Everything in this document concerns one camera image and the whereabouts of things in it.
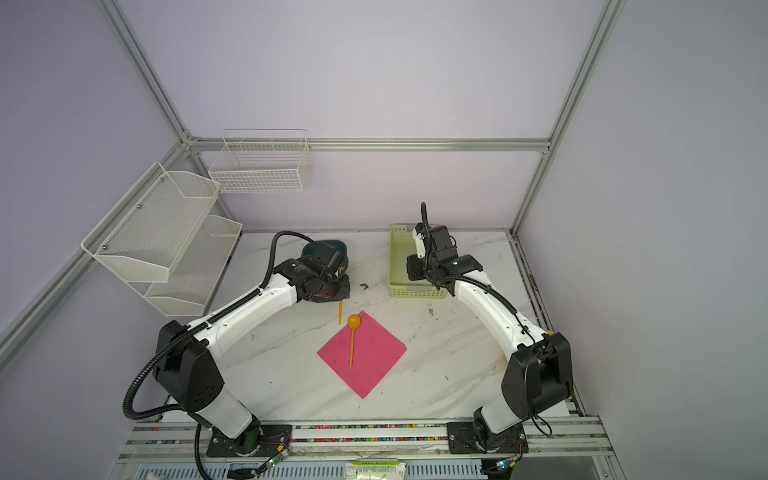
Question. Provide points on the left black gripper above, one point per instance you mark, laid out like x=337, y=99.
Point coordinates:
x=344, y=291

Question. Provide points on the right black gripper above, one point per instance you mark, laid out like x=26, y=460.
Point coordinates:
x=412, y=273

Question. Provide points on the yellow plastic spoon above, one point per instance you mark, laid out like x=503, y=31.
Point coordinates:
x=353, y=323

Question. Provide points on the pink paper napkin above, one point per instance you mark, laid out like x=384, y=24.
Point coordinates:
x=377, y=351

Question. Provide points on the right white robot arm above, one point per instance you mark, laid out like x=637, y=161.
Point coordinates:
x=538, y=374

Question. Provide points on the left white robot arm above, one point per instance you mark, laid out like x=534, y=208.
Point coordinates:
x=189, y=355

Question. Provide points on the teal plastic oval tub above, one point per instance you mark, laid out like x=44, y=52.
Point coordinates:
x=329, y=252

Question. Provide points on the white perforated metal shelf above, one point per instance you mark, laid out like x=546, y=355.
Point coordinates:
x=165, y=242

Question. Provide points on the green white label box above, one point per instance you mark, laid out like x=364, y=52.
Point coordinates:
x=375, y=470

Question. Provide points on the white wire basket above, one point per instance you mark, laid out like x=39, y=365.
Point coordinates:
x=262, y=161

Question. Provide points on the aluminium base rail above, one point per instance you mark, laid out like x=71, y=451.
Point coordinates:
x=578, y=447

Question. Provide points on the aluminium frame profile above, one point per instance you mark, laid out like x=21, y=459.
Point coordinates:
x=34, y=316

